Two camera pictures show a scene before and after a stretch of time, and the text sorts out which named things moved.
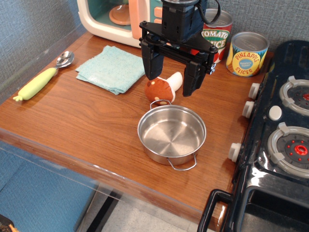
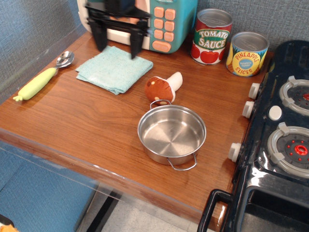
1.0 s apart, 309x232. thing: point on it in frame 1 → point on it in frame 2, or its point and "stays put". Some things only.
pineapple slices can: x=247 y=54 stays put
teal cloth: x=114 y=69 stays put
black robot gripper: x=180 y=36 → x=120 y=12
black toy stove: x=271 y=191 stays put
